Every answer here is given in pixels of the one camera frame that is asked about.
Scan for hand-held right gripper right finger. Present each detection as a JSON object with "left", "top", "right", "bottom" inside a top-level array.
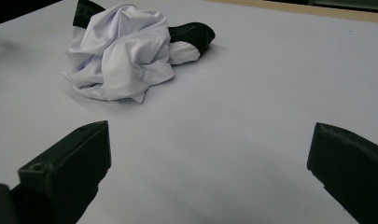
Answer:
[{"left": 306, "top": 121, "right": 378, "bottom": 224}]

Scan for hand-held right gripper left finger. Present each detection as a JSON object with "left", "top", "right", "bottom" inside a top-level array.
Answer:
[{"left": 8, "top": 120, "right": 112, "bottom": 224}]

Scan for white shorts with black waistband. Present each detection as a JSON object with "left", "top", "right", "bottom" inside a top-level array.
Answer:
[{"left": 61, "top": 0, "right": 217, "bottom": 105}]

